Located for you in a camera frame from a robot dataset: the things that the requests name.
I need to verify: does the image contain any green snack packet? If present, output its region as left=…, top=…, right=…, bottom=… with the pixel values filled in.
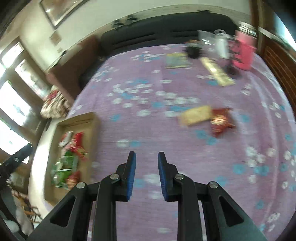
left=50, top=150, right=78, bottom=190

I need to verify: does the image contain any yellow biscuit packet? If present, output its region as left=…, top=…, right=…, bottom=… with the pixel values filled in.
left=178, top=105, right=212, bottom=126

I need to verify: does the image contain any dark red foil snack bag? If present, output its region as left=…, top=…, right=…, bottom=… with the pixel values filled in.
left=210, top=108, right=236, bottom=138

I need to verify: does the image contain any red snack bar packet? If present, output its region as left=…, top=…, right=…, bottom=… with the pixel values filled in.
left=66, top=171, right=81, bottom=189

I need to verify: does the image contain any shallow cardboard box tray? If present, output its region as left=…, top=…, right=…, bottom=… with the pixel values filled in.
left=44, top=112, right=100, bottom=206

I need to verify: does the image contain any red snack packet with logo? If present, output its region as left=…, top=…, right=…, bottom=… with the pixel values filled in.
left=70, top=132, right=88, bottom=161

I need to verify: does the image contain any white red snack packet upper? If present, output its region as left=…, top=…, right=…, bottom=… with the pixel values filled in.
left=58, top=131, right=73, bottom=147

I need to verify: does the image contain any floral blanket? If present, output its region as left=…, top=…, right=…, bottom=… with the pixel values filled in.
left=40, top=88, right=71, bottom=119

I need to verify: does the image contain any purple floral tablecloth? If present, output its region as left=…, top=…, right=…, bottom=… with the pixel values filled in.
left=68, top=44, right=295, bottom=240

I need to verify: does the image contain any brown armchair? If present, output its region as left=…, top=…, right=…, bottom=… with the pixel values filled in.
left=46, top=35, right=100, bottom=104

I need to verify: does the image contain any cream long tube package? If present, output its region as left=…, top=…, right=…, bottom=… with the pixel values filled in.
left=200, top=57, right=235, bottom=87

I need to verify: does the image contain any olive green booklet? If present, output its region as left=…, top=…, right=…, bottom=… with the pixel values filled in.
left=166, top=53, right=191, bottom=68

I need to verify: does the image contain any black phone stand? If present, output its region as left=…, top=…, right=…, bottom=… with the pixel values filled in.
left=225, top=37, right=241, bottom=77

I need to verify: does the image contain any black round container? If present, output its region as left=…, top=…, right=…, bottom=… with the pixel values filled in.
left=185, top=40, right=202, bottom=59

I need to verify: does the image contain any clear plastic cup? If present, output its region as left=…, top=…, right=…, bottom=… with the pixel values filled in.
left=198, top=30, right=217, bottom=58

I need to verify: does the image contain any black leather sofa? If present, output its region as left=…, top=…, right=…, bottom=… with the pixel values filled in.
left=78, top=10, right=238, bottom=89

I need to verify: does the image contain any pink fuzzy pouch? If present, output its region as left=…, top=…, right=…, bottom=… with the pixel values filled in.
left=234, top=30, right=257, bottom=71

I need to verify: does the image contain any wooden cabinet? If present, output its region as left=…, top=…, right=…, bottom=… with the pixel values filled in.
left=249, top=1, right=295, bottom=110

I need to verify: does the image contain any framed wall picture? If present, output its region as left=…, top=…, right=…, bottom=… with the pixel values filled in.
left=39, top=0, right=89, bottom=30

